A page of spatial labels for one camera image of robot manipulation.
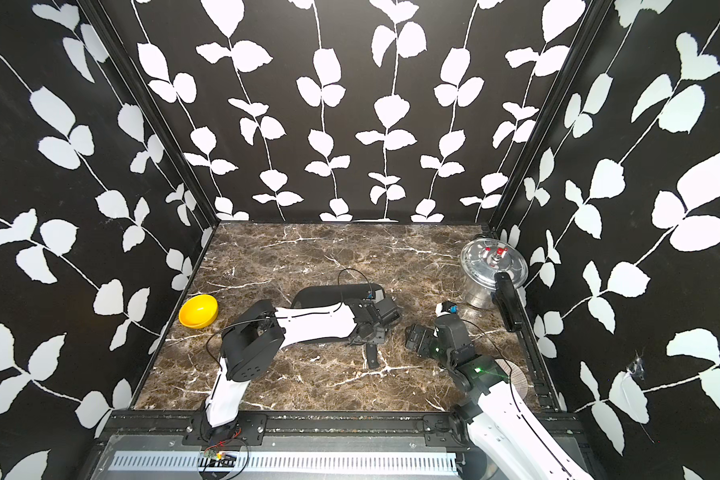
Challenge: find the black cutting board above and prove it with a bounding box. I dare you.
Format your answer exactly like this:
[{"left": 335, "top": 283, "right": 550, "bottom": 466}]
[{"left": 291, "top": 283, "right": 386, "bottom": 309}]

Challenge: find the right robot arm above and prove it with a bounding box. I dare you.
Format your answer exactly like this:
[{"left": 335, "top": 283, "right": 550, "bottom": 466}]
[{"left": 405, "top": 313, "right": 591, "bottom": 479}]

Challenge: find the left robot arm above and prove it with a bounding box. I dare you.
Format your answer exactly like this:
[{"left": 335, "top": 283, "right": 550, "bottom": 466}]
[{"left": 203, "top": 298, "right": 400, "bottom": 429}]

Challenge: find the pink seashell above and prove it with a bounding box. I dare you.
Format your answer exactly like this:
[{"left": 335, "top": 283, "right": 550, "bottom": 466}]
[{"left": 496, "top": 358, "right": 529, "bottom": 399}]

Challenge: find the yellow bowl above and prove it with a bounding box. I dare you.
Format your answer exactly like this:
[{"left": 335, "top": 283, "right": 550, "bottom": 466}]
[{"left": 178, "top": 294, "right": 219, "bottom": 329}]

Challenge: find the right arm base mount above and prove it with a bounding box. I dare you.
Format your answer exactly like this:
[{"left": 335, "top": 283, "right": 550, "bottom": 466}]
[{"left": 422, "top": 412, "right": 471, "bottom": 451}]

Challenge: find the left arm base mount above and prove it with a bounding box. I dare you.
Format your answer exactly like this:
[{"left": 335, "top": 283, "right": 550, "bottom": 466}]
[{"left": 182, "top": 411, "right": 268, "bottom": 447}]

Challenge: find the white perforated rail strip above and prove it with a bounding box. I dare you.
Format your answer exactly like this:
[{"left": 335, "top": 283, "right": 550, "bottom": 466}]
[{"left": 106, "top": 451, "right": 458, "bottom": 476}]

